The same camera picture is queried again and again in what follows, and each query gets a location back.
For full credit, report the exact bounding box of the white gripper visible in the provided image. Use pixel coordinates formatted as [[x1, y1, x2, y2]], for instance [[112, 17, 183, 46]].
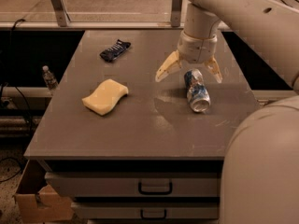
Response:
[[155, 32, 222, 83]]

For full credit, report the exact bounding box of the redbull can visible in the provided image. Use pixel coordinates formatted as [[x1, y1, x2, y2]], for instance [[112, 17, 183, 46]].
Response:
[[184, 69, 210, 113]]

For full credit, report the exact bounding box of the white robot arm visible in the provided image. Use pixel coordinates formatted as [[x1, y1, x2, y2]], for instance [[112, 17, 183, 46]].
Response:
[[156, 0, 299, 224]]

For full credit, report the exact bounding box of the dark blue snack packet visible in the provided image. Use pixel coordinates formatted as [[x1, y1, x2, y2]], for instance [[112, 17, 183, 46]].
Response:
[[100, 39, 131, 63]]

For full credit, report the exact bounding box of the yellow sponge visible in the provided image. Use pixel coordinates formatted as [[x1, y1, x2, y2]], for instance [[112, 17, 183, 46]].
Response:
[[82, 79, 129, 116]]

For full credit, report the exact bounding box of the grey drawer cabinet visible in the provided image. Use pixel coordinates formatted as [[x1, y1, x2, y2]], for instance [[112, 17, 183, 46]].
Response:
[[25, 30, 258, 224]]

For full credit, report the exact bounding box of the clear plastic water bottle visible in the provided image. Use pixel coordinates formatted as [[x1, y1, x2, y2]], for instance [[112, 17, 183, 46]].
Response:
[[42, 65, 58, 91]]

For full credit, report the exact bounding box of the upper grey drawer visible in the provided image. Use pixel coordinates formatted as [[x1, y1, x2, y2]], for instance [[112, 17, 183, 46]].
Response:
[[45, 172, 220, 198]]

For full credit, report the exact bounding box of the grey drawer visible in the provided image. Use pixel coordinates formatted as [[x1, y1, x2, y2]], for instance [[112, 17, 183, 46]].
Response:
[[45, 172, 220, 198], [71, 203, 219, 220]]

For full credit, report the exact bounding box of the lower grey drawer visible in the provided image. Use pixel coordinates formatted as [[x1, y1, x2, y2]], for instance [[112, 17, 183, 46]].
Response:
[[71, 203, 219, 220]]

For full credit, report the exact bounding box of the cardboard box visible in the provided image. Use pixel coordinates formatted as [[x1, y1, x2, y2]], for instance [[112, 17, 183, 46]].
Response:
[[13, 159, 75, 224]]

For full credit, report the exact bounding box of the middle metal railing post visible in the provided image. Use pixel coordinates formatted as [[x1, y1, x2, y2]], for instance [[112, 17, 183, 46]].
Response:
[[170, 0, 182, 27]]

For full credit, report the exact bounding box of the metal railing post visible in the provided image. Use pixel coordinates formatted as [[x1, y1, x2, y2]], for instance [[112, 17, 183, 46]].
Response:
[[170, 0, 182, 27], [50, 0, 70, 27]]

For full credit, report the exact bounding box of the left metal railing post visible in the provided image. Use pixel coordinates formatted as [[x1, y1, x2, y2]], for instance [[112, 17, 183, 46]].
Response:
[[50, 0, 70, 27]]

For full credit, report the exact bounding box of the black cable left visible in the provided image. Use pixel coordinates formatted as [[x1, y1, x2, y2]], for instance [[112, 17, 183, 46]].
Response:
[[0, 18, 36, 135]]

